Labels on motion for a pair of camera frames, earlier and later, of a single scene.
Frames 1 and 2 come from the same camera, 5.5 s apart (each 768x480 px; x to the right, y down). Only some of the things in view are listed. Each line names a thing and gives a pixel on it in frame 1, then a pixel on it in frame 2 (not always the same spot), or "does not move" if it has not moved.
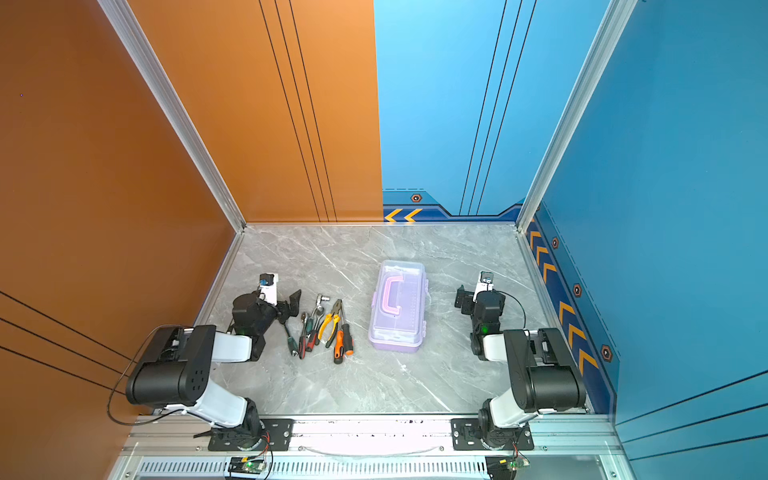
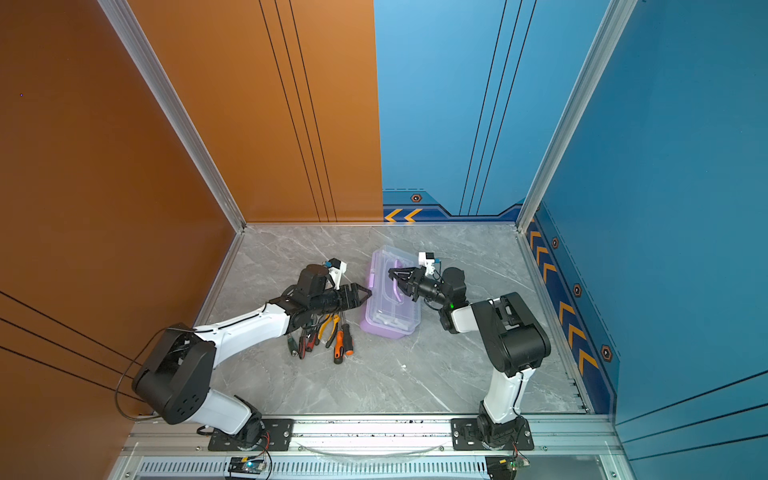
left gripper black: x=285 y=314 → x=355 y=301
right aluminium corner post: x=615 y=22 does not move
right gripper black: x=465 y=297 → x=403 y=286
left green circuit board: x=247 y=465 does not move
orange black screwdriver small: x=348 y=340 does not move
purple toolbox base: x=397 y=348 → x=390 y=311
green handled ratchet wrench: x=292 y=344 does not move
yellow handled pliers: x=335 y=314 does not move
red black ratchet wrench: x=302 y=342 does not move
